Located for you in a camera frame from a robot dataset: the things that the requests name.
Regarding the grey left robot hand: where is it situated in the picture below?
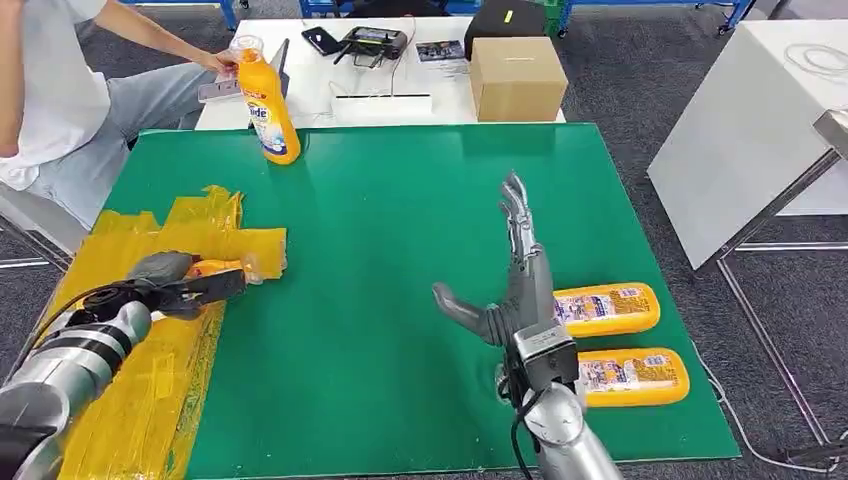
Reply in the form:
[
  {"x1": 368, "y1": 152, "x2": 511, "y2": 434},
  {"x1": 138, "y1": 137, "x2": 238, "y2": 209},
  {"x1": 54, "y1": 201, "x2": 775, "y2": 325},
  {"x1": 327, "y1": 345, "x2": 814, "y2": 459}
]
[{"x1": 125, "y1": 250, "x2": 248, "y2": 323}]

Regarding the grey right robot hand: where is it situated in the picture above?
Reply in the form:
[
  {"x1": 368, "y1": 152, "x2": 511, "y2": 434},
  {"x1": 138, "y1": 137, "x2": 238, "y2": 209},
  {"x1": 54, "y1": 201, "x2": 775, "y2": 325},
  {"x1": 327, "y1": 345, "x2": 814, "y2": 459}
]
[{"x1": 431, "y1": 170, "x2": 556, "y2": 349}]

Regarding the orange drink bottle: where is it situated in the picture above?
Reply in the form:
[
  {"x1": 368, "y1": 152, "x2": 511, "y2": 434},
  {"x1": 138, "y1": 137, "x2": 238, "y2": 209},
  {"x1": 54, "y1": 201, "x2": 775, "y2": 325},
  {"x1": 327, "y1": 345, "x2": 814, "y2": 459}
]
[
  {"x1": 553, "y1": 282, "x2": 662, "y2": 339},
  {"x1": 576, "y1": 347, "x2": 691, "y2": 409},
  {"x1": 229, "y1": 34, "x2": 303, "y2": 166},
  {"x1": 185, "y1": 254, "x2": 268, "y2": 287}
]

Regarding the yellow plastic sheet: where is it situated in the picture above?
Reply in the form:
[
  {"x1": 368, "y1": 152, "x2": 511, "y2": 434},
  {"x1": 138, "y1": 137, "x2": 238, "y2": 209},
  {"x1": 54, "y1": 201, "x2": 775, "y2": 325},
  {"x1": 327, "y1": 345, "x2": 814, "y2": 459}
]
[{"x1": 39, "y1": 185, "x2": 289, "y2": 480}]

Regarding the grey seat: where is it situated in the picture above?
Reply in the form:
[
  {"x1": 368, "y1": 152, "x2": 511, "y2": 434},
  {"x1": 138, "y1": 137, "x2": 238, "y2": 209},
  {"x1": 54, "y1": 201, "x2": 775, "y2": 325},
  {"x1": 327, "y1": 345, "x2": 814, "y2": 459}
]
[{"x1": 0, "y1": 188, "x2": 89, "y2": 274}]

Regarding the green table mat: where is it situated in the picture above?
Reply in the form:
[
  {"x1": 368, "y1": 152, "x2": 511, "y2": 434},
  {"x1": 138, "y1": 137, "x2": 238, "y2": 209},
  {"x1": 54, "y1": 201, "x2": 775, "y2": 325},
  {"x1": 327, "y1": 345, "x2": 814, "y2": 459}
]
[{"x1": 99, "y1": 122, "x2": 741, "y2": 480}]

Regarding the tablet with blue cover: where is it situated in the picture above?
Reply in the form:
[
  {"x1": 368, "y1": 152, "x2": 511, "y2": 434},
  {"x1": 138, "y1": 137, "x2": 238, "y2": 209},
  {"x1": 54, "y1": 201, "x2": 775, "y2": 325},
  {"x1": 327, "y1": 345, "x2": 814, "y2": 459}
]
[{"x1": 197, "y1": 38, "x2": 291, "y2": 105}]

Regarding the person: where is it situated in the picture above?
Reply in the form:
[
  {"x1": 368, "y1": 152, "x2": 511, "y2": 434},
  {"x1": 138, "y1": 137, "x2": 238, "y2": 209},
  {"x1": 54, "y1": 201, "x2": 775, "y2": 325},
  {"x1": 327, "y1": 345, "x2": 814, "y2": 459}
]
[{"x1": 0, "y1": 0, "x2": 241, "y2": 230}]

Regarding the brown cardboard box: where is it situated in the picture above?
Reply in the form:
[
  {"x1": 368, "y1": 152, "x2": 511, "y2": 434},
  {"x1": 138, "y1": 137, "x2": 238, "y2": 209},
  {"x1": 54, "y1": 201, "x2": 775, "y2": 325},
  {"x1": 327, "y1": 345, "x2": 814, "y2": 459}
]
[{"x1": 468, "y1": 36, "x2": 570, "y2": 124}]

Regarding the person's left hand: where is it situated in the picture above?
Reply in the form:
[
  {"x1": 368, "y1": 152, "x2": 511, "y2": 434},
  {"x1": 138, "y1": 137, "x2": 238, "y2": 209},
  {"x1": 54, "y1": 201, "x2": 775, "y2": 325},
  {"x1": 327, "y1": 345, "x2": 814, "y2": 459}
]
[{"x1": 198, "y1": 48, "x2": 241, "y2": 76}]

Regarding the white power strip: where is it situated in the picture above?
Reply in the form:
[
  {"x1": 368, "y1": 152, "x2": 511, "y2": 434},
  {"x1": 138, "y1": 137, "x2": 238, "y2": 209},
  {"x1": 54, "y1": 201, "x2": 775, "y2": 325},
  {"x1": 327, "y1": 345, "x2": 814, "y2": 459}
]
[{"x1": 330, "y1": 93, "x2": 433, "y2": 125}]

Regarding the printed leaflet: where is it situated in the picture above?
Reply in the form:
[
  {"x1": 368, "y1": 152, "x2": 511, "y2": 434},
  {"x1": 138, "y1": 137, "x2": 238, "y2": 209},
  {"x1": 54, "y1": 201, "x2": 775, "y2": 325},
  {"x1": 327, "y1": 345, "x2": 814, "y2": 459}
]
[{"x1": 415, "y1": 39, "x2": 465, "y2": 64}]

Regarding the white desk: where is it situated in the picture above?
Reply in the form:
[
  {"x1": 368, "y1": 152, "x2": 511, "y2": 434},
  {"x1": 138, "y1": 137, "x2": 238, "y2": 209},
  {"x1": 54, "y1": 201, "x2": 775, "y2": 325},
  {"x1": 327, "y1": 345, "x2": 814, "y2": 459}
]
[{"x1": 195, "y1": 16, "x2": 566, "y2": 130}]

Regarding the white side table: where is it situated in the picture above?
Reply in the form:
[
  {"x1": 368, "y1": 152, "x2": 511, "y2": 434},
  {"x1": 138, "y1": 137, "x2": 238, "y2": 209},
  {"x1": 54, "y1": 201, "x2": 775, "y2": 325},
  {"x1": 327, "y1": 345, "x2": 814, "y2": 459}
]
[{"x1": 645, "y1": 19, "x2": 848, "y2": 445}]

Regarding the black bag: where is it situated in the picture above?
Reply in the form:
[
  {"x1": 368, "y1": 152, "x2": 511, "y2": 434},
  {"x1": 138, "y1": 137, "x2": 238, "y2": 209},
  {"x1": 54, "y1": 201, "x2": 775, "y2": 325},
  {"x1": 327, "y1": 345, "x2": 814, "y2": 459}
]
[{"x1": 463, "y1": 0, "x2": 547, "y2": 61}]

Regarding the black smartphone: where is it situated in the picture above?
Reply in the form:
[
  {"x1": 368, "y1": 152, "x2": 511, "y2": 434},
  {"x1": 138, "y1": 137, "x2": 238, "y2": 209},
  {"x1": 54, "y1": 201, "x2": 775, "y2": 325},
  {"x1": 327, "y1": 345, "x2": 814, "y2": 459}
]
[{"x1": 301, "y1": 26, "x2": 344, "y2": 58}]

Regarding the black remote controller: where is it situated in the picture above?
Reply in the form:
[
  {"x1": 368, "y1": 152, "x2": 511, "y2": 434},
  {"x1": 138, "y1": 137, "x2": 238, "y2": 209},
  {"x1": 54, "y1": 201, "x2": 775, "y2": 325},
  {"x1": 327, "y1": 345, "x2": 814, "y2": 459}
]
[{"x1": 332, "y1": 26, "x2": 409, "y2": 69}]

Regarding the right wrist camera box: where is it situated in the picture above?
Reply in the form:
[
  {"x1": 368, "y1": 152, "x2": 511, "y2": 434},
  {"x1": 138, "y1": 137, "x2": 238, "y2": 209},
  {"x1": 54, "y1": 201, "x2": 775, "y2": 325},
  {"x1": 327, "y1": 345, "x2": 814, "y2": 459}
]
[{"x1": 506, "y1": 323, "x2": 582, "y2": 397}]

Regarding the white floor cable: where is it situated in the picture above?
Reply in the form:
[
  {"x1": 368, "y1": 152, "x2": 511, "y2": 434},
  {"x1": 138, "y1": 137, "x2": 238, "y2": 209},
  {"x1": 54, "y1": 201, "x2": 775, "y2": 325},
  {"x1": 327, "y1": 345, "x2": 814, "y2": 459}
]
[{"x1": 695, "y1": 360, "x2": 848, "y2": 476}]

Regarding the thin black cable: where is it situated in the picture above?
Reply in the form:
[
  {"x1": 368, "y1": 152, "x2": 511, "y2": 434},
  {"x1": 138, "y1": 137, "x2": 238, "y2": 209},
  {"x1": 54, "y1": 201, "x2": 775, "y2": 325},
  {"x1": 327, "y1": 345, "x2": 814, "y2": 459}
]
[{"x1": 389, "y1": 16, "x2": 417, "y2": 98}]

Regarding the coiled white cable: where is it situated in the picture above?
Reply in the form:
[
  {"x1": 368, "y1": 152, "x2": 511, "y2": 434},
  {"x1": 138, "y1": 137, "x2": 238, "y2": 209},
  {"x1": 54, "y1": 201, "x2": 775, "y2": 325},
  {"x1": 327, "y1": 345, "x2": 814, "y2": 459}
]
[{"x1": 783, "y1": 42, "x2": 848, "y2": 78}]

